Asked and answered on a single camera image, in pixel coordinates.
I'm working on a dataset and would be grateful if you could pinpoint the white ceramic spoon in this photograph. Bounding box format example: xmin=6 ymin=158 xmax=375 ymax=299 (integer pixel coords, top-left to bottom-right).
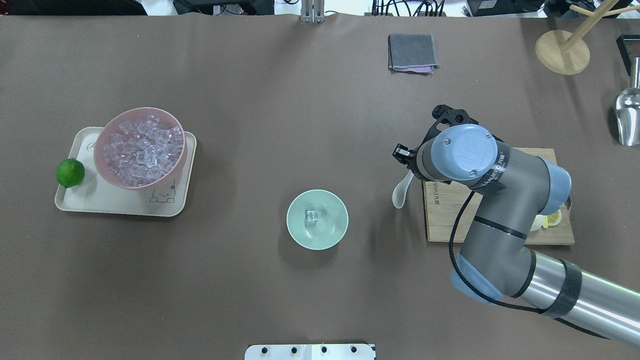
xmin=391 ymin=170 xmax=414 ymax=209

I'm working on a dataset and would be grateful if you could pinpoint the black camera cable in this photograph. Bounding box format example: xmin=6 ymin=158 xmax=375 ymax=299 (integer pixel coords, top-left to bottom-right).
xmin=448 ymin=190 xmax=608 ymax=341

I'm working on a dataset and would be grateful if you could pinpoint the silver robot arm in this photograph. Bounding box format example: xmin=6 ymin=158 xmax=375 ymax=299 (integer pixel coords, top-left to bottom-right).
xmin=393 ymin=124 xmax=639 ymax=347

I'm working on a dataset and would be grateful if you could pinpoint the wooden cup tree stand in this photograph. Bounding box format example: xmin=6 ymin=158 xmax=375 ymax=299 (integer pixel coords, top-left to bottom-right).
xmin=534 ymin=0 xmax=640 ymax=76

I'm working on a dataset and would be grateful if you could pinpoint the beige rabbit tray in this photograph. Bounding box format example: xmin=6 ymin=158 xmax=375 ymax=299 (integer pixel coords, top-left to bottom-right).
xmin=54 ymin=126 xmax=198 ymax=217

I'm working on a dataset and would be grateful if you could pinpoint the steel ice scoop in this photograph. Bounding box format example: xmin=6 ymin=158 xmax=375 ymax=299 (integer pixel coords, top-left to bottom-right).
xmin=615 ymin=57 xmax=640 ymax=147

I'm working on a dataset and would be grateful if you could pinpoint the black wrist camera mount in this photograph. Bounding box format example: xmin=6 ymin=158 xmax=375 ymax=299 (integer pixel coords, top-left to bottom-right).
xmin=422 ymin=104 xmax=479 ymax=143

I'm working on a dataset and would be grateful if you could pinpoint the grey folded cloth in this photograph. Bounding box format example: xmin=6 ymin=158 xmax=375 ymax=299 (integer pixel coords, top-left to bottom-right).
xmin=387 ymin=33 xmax=441 ymax=75

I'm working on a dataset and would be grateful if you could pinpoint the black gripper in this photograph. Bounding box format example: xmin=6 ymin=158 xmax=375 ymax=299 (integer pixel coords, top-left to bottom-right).
xmin=391 ymin=131 xmax=441 ymax=173

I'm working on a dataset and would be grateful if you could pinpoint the green ceramic bowl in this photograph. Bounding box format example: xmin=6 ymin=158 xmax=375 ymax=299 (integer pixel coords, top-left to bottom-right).
xmin=285 ymin=189 xmax=350 ymax=251

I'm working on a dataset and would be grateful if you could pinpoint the aluminium frame post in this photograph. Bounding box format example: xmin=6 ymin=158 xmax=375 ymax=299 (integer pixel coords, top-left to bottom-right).
xmin=299 ymin=0 xmax=326 ymax=24

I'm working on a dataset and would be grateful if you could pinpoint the lower lemon slice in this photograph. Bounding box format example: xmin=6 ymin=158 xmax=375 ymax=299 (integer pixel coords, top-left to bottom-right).
xmin=542 ymin=209 xmax=562 ymax=229

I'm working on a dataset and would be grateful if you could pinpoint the green lime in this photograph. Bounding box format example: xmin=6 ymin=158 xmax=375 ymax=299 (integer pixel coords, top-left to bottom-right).
xmin=55 ymin=158 xmax=86 ymax=189

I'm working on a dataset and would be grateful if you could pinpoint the clear ice cube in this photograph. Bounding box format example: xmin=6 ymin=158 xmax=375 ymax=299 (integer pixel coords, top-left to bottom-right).
xmin=304 ymin=209 xmax=320 ymax=224

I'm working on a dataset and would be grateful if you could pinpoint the pink bowl of ice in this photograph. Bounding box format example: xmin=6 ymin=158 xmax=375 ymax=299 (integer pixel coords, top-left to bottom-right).
xmin=93 ymin=107 xmax=192 ymax=191

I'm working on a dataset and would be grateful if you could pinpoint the bamboo cutting board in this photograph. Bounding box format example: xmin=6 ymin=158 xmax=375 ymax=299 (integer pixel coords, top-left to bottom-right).
xmin=422 ymin=147 xmax=576 ymax=246

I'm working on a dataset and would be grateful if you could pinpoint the white camera pedestal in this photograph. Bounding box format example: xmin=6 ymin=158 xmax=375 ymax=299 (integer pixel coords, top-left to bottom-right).
xmin=244 ymin=343 xmax=377 ymax=360

